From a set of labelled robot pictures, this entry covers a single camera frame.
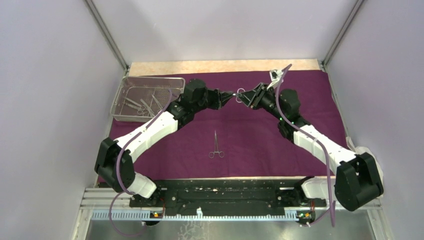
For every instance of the grey cable duct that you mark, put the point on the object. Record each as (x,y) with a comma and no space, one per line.
(148,215)

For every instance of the metal mesh instrument tray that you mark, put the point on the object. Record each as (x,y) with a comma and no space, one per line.
(143,87)

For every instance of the surgical clamp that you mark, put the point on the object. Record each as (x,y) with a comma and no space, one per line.
(216,151)

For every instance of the maroon wrap cloth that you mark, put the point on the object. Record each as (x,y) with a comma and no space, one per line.
(250,139)

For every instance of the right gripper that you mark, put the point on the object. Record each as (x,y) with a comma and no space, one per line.
(247,97)

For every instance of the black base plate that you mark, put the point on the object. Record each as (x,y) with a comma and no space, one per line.
(228,197)

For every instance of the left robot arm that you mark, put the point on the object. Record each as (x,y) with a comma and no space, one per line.
(116,157)

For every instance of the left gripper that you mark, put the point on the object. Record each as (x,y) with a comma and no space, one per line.
(219,98)

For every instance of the flat metal tweezers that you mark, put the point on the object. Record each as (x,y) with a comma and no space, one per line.
(147,106)

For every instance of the surgical scissors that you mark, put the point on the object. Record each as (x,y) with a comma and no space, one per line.
(134,105)

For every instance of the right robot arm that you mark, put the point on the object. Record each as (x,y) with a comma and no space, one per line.
(358,179)

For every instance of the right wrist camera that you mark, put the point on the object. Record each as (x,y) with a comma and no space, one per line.
(275,76)

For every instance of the surgical forceps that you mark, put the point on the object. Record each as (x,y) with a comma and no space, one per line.
(237,95)

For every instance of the small metal scissors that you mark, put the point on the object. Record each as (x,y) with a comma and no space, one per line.
(157,104)

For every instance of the white crumpled cloth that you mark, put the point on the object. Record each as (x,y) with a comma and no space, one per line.
(361,150)

